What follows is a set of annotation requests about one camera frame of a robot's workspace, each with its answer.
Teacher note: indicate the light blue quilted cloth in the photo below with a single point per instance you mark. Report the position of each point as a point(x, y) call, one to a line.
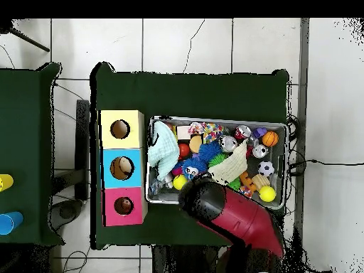
point(163, 150)

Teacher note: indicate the cream quilted cloth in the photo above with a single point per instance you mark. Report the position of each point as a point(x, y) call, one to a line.
point(230, 167)

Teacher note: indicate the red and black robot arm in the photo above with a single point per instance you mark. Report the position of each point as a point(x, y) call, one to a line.
point(244, 219)

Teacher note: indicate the wooden box with three holes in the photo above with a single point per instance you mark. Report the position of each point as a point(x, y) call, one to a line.
point(133, 142)

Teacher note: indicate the red rubber ball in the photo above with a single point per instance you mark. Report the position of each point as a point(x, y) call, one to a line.
point(184, 150)

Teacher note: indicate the blue spiky ball with eyes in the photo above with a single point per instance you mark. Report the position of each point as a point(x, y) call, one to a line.
point(199, 165)

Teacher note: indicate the blue spiky rubber ball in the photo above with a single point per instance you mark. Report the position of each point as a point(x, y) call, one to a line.
point(209, 150)

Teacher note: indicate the colourful patterned cloth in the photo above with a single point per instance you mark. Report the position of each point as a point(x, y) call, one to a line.
point(209, 130)

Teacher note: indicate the dark green table cloth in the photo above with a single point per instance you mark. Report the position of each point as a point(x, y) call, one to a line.
point(184, 96)
point(25, 128)

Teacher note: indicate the red soda can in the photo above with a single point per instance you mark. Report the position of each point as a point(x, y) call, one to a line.
point(242, 132)

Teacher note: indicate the black and white soccer ball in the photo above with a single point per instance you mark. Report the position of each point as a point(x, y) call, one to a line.
point(266, 168)

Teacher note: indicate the orange toy basketball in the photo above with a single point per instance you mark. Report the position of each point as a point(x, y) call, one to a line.
point(270, 138)

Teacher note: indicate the yellow ball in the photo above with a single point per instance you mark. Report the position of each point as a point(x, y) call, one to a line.
point(267, 194)

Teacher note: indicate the black metal stand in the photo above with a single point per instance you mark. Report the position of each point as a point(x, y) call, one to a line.
point(82, 142)

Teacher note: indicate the yellow cylinder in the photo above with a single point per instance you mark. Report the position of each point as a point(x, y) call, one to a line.
point(5, 182)

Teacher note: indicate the blue cylinder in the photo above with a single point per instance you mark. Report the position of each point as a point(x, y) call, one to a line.
point(10, 223)

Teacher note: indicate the black tripod leg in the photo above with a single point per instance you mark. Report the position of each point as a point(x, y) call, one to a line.
point(28, 41)

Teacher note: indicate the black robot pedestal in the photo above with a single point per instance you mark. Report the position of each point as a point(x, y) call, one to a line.
point(182, 261)

